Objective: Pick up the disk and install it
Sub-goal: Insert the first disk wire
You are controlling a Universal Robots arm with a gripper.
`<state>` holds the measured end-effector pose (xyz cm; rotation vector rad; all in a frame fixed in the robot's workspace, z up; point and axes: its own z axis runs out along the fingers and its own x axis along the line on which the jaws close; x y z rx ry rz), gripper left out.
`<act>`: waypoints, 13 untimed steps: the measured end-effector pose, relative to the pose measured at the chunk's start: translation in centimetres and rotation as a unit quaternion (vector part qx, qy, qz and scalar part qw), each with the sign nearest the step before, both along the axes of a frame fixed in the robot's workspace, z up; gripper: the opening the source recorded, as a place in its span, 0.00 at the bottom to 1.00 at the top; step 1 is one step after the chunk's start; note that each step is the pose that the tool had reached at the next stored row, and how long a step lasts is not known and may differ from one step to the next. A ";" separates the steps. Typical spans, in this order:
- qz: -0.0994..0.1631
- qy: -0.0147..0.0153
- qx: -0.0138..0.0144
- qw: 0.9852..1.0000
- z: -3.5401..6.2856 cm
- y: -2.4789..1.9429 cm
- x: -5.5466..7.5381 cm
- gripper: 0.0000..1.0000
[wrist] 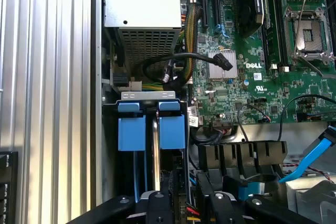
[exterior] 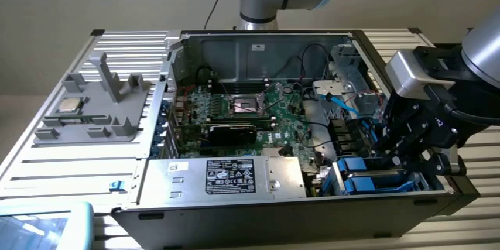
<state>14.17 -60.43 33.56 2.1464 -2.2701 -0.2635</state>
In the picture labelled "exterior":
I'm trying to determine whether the blue disk carrier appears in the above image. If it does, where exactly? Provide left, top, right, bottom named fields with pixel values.
left=347, top=173, right=416, bottom=196
left=336, top=156, right=407, bottom=175

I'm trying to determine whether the light blue teach pendant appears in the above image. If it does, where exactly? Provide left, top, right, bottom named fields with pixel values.
left=0, top=201, right=95, bottom=250

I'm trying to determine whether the small blue plastic latch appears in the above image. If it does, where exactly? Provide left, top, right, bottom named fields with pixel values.
left=108, top=180, right=127, bottom=194

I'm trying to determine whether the CPU socket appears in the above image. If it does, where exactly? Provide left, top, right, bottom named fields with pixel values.
left=227, top=93, right=271, bottom=116

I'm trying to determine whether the black open PC case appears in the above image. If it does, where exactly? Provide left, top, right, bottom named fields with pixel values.
left=111, top=29, right=482, bottom=250

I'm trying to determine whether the silver CPU chip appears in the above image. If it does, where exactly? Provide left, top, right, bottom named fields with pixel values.
left=56, top=96, right=90, bottom=115

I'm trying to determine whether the black looped wire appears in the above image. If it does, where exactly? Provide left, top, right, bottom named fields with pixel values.
left=280, top=43, right=334, bottom=81

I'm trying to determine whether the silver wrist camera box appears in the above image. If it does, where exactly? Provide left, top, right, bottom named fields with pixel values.
left=384, top=49, right=456, bottom=100

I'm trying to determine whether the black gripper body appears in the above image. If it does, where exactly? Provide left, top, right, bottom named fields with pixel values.
left=406, top=85, right=471, bottom=150

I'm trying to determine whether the silver disk bay cage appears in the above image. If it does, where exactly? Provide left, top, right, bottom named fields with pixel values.
left=311, top=43, right=388, bottom=118

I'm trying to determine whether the black robot tool cable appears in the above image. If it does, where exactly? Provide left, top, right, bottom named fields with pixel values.
left=440, top=97, right=500, bottom=126

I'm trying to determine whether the grey parts rack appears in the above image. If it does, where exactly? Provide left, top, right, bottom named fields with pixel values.
left=32, top=52, right=154, bottom=146

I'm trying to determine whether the black RAM slot bank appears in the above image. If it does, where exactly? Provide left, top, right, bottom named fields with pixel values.
left=211, top=79, right=276, bottom=93

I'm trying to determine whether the black graphics card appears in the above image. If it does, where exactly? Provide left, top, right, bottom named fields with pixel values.
left=206, top=124, right=259, bottom=147

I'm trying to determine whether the blue SATA wire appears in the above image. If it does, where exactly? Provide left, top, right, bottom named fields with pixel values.
left=322, top=93, right=362, bottom=119

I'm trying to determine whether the green RAM stick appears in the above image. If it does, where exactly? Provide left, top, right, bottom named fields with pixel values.
left=44, top=114, right=111, bottom=124

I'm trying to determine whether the green motherboard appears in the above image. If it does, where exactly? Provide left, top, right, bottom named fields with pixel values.
left=171, top=81, right=318, bottom=160

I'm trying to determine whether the silver power supply unit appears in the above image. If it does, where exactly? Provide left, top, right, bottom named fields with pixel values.
left=136, top=155, right=310, bottom=205

